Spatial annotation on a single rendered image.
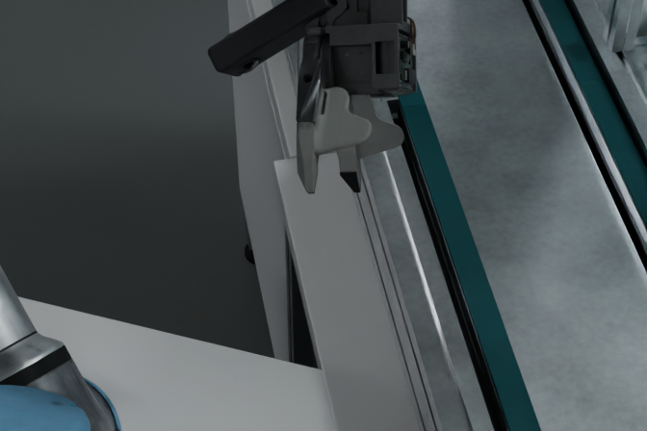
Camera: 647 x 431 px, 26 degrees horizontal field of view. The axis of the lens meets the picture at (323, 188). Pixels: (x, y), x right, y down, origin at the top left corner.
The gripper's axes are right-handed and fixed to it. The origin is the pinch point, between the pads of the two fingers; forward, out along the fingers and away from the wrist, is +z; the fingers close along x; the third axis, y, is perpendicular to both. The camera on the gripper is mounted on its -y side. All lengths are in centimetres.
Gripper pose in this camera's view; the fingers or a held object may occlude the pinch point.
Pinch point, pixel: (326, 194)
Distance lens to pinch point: 118.0
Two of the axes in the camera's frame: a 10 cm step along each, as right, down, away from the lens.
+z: 0.2, 10.0, 0.0
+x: 2.7, 0.0, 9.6
